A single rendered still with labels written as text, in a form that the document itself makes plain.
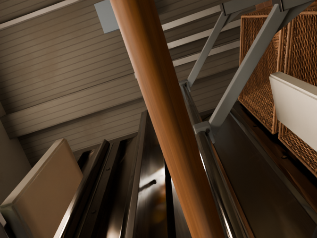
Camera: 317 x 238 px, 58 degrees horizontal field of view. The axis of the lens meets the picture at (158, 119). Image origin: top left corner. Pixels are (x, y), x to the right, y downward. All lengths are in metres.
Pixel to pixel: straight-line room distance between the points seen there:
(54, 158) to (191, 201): 0.13
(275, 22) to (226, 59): 2.86
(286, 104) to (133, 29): 0.11
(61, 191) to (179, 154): 0.10
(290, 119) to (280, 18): 0.47
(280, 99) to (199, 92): 3.46
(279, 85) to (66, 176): 0.13
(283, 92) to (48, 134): 3.92
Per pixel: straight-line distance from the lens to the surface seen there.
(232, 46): 3.20
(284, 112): 0.17
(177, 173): 0.24
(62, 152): 0.18
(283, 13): 0.62
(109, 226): 1.15
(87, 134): 3.87
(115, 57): 3.60
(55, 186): 0.16
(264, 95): 1.70
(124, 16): 0.21
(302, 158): 1.11
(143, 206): 0.93
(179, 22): 3.22
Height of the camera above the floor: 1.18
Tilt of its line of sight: 6 degrees up
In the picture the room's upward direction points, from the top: 107 degrees counter-clockwise
